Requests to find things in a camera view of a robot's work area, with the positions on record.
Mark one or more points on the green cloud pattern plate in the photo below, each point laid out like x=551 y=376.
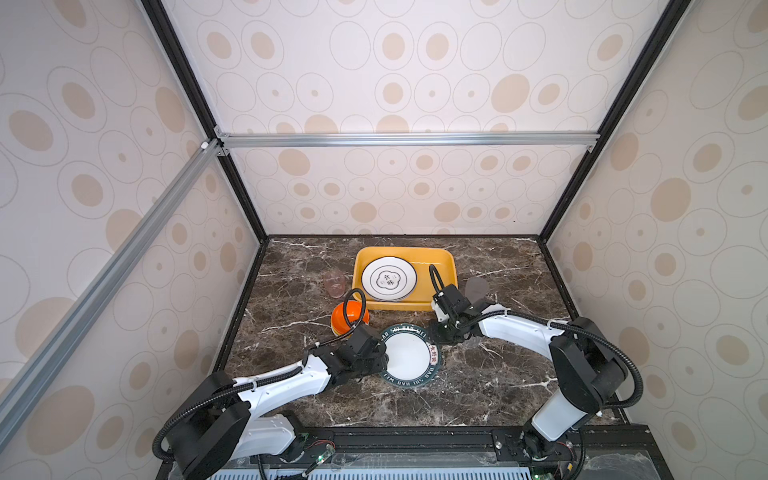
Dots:
x=389 y=279

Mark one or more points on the orange plastic bowl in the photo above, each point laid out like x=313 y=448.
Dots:
x=345 y=315

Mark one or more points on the left diagonal aluminium rail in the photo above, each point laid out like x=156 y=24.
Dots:
x=44 y=366

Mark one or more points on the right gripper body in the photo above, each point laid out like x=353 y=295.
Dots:
x=444 y=331

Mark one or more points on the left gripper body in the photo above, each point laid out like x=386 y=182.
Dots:
x=374 y=362

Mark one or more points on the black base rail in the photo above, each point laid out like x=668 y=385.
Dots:
x=593 y=452

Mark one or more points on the yellow plastic bin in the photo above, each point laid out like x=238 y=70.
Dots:
x=422 y=259

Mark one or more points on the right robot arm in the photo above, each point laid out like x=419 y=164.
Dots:
x=592 y=373

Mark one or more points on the green rim lettered plate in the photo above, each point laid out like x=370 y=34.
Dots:
x=413 y=359

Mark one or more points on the pink translucent cup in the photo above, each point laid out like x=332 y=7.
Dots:
x=335 y=283

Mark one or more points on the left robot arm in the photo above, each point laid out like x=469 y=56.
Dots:
x=226 y=419

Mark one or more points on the grey translucent cup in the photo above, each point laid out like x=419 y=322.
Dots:
x=476 y=289

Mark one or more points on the horizontal aluminium rail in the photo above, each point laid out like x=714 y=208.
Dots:
x=444 y=139

